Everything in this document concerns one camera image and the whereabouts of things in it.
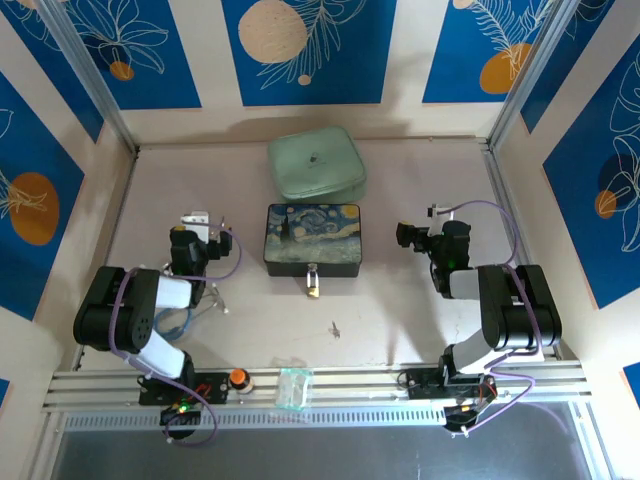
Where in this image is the pale green square tin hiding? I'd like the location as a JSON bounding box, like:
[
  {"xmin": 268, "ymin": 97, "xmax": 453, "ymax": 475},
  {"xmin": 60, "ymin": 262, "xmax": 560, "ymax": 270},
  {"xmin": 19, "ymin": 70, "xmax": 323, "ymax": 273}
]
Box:
[{"xmin": 266, "ymin": 125, "xmax": 369, "ymax": 205}]

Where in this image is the starry night tin box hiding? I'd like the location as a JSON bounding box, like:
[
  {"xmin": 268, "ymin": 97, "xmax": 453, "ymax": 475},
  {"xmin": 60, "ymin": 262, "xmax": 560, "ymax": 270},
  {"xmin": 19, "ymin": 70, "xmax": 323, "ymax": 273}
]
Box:
[{"xmin": 262, "ymin": 202, "xmax": 364, "ymax": 279}]

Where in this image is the aluminium table edge rail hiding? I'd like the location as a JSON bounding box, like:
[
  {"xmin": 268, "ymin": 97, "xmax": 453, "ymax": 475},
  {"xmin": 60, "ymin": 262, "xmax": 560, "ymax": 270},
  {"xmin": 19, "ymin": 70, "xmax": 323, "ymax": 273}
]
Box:
[{"xmin": 42, "ymin": 363, "xmax": 594, "ymax": 412}]

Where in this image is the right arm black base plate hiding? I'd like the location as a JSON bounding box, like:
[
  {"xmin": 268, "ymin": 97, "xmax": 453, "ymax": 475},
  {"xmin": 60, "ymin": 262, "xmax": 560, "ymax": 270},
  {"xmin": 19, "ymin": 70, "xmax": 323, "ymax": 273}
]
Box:
[{"xmin": 405, "ymin": 368, "xmax": 499, "ymax": 401}]

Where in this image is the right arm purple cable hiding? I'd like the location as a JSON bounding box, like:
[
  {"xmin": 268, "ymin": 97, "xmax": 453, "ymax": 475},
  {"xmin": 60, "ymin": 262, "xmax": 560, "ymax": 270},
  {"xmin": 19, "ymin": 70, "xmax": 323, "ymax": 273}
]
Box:
[{"xmin": 442, "ymin": 199, "xmax": 549, "ymax": 436}]

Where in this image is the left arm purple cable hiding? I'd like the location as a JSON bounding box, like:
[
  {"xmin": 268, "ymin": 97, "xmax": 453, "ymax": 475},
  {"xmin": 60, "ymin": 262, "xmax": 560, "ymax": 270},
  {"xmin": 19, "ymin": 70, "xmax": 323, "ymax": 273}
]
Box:
[{"xmin": 109, "ymin": 227, "xmax": 245, "ymax": 447}]

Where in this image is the aluminium side rail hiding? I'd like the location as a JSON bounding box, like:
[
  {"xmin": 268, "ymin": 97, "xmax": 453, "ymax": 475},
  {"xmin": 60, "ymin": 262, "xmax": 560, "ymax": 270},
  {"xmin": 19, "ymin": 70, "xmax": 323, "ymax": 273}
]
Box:
[
  {"xmin": 482, "ymin": 142, "xmax": 569, "ymax": 364},
  {"xmin": 72, "ymin": 144, "xmax": 141, "ymax": 374}
]

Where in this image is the orange button on rail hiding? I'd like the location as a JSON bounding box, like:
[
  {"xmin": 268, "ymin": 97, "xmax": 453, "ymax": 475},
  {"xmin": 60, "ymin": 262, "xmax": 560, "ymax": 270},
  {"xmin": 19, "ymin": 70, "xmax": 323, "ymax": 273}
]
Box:
[{"xmin": 228, "ymin": 368, "xmax": 255, "ymax": 395}]

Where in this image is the slotted grey cable duct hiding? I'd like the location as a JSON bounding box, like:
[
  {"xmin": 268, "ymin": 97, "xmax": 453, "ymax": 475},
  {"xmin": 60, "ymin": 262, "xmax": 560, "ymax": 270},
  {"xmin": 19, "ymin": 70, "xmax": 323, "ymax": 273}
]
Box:
[{"xmin": 59, "ymin": 402, "xmax": 584, "ymax": 434}]

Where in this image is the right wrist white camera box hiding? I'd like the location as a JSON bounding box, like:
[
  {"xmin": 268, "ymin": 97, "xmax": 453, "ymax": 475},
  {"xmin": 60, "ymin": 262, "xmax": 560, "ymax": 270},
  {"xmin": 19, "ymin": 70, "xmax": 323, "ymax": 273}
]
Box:
[{"xmin": 427, "ymin": 203, "xmax": 459, "ymax": 235}]

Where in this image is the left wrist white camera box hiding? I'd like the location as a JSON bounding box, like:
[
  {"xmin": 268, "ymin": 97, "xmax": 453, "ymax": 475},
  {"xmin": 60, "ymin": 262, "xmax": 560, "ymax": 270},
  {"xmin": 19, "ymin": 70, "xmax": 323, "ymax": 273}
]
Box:
[{"xmin": 178, "ymin": 211, "xmax": 212, "ymax": 245}]

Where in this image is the aluminium corner post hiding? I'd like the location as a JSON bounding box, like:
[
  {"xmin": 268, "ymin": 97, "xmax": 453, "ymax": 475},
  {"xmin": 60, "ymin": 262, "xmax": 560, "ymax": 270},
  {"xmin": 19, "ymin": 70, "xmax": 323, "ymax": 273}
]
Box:
[
  {"xmin": 485, "ymin": 0, "xmax": 589, "ymax": 154},
  {"xmin": 34, "ymin": 0, "xmax": 141, "ymax": 156}
]

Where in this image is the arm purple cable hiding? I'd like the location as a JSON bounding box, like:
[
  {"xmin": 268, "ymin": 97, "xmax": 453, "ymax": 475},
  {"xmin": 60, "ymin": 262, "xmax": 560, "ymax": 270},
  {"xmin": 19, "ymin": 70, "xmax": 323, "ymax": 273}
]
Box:
[
  {"xmin": 109, "ymin": 227, "xmax": 245, "ymax": 447},
  {"xmin": 442, "ymin": 199, "xmax": 549, "ymax": 436}
]

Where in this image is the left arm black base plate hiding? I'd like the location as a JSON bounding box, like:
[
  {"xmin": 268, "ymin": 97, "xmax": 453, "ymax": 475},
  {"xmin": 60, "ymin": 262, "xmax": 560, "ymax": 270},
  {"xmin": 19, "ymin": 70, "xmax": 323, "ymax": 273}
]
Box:
[{"xmin": 138, "ymin": 372, "xmax": 231, "ymax": 406}]

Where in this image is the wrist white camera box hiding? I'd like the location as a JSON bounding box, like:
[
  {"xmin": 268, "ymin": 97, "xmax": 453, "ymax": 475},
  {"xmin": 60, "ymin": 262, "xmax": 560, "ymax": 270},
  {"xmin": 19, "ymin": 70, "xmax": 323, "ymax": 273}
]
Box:
[
  {"xmin": 427, "ymin": 203, "xmax": 459, "ymax": 235},
  {"xmin": 178, "ymin": 211, "xmax": 212, "ymax": 245}
]

